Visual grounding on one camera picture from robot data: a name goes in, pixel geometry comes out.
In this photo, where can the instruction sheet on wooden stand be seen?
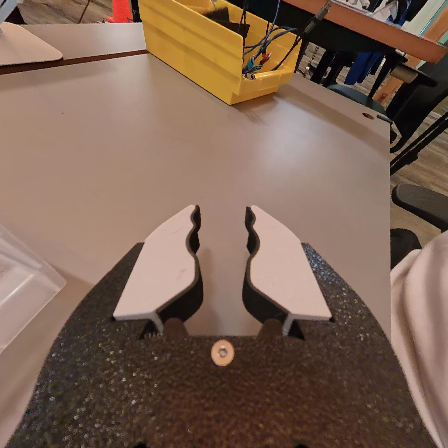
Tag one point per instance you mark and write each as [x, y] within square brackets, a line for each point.
[24, 45]

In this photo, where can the orange traffic cone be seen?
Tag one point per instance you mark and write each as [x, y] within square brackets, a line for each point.
[120, 8]

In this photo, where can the yellow plastic bin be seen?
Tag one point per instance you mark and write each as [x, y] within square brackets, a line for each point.
[196, 52]

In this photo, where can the clear plastic bin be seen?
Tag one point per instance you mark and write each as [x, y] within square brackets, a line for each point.
[21, 280]

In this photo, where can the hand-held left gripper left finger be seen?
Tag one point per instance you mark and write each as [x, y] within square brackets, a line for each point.
[157, 280]

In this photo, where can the blue cloth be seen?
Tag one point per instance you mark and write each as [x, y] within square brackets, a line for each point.
[364, 68]

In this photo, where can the black office chair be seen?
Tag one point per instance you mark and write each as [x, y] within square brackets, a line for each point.
[413, 80]
[420, 203]

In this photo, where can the large black USB hub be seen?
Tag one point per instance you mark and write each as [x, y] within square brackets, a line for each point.
[227, 21]

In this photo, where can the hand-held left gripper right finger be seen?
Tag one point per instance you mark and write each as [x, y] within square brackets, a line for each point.
[287, 280]

